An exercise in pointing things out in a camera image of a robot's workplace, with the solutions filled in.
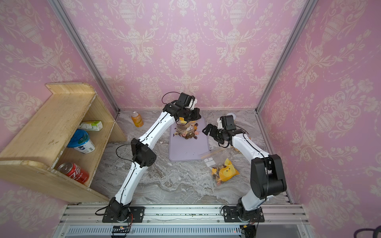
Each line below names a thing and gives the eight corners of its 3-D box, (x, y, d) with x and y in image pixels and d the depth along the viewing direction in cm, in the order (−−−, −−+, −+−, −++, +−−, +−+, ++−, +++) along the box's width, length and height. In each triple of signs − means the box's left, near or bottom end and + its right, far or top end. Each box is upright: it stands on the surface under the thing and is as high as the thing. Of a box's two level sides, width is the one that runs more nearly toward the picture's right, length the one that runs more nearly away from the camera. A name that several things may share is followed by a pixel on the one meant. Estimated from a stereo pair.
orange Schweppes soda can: (135, 127, 113) (130, 117, 104) (137, 121, 116) (132, 111, 107) (142, 127, 113) (138, 117, 103) (144, 121, 116) (140, 111, 107)
